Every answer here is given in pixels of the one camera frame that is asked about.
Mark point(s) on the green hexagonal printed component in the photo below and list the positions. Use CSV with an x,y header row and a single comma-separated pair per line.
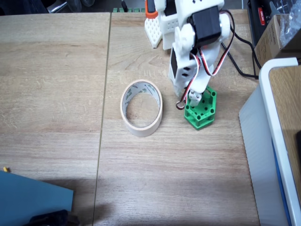
x,y
200,123

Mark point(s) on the white ribbed storage bin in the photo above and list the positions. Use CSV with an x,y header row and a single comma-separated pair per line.
x,y
258,141

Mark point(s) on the black office chair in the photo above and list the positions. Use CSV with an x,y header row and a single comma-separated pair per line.
x,y
57,7

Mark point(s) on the beige masking tape roll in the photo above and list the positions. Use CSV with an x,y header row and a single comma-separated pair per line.
x,y
141,131

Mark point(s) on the blue box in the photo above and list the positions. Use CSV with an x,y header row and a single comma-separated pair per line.
x,y
28,200

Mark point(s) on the small yellow piece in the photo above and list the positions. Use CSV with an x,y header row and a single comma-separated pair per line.
x,y
5,169

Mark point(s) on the black power strip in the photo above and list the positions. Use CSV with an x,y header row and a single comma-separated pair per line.
x,y
255,30

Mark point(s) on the green terminal block strip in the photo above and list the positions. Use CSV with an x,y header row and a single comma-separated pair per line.
x,y
136,10

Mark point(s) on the brown cardboard box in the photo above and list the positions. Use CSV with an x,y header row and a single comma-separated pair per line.
x,y
268,42

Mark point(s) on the clear plastic bag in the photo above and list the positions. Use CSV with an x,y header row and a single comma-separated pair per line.
x,y
291,26

